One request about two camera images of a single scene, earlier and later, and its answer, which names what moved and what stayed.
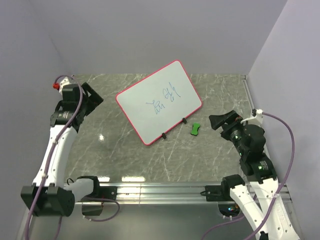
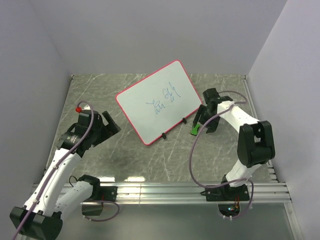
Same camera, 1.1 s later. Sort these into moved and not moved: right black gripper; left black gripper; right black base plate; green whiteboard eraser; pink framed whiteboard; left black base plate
Moved: right black gripper; left black gripper
Not moved: right black base plate; pink framed whiteboard; left black base plate; green whiteboard eraser
